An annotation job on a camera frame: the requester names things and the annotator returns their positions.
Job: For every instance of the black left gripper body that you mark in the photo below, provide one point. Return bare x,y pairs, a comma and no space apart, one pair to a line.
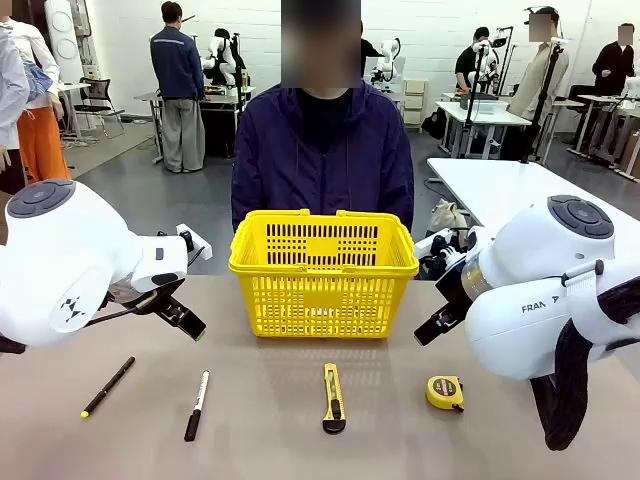
150,297

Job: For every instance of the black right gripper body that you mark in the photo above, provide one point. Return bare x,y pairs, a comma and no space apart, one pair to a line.
454,292

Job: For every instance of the yellow tape measure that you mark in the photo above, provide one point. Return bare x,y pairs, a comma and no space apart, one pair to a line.
442,392

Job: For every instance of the white marker black cap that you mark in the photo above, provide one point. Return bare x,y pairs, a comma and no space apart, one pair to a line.
200,395

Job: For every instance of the black highlighter yellow tip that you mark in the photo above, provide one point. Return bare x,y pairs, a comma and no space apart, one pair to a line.
107,387

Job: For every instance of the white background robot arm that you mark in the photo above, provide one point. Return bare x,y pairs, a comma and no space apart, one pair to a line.
390,50

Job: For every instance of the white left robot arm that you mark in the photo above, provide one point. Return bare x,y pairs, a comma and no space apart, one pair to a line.
60,260

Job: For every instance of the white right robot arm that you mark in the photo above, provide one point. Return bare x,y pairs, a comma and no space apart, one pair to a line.
525,280

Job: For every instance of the yellow plastic shopping basket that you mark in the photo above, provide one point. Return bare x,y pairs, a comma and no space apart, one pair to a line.
325,299

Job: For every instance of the person in purple jacket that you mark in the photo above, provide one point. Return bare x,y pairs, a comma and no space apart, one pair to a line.
300,165

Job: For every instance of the person in black t-shirt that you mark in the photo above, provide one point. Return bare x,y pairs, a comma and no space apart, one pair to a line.
465,65

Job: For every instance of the person in blue jacket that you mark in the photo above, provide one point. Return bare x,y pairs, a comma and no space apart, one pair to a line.
175,65

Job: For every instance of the person in beige jacket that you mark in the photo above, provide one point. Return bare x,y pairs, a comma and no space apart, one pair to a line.
545,70

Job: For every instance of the person in black sweater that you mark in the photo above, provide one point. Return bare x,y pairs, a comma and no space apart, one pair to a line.
612,62

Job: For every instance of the beige cloth bag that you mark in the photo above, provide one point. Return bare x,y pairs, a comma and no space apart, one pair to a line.
447,215

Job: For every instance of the large white table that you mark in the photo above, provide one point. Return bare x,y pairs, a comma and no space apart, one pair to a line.
500,185

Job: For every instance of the yellow black utility knife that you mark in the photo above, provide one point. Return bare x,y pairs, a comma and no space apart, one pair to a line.
333,400

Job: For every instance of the white background table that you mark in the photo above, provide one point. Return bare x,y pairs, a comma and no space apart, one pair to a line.
490,115

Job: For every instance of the mannequin with orange pants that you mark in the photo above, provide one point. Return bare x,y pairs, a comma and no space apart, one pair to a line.
42,145

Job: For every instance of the white drawer cabinet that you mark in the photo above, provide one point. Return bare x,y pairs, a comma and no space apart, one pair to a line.
415,100

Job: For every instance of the black tripod stand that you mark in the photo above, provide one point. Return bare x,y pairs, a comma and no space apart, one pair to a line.
475,85
545,95

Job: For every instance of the dark background work table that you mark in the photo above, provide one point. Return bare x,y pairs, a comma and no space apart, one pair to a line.
220,100

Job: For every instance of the black office chair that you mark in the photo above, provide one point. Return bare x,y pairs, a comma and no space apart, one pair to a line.
97,92

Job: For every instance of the white desk with metal legs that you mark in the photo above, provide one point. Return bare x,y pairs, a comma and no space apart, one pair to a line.
600,100

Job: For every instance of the mannequin with light blue shirt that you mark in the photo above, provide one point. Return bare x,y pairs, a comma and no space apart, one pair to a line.
10,100

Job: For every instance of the white standing air conditioner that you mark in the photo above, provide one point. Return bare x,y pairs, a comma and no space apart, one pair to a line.
62,30

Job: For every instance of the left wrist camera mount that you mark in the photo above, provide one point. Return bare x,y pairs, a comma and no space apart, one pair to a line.
197,244

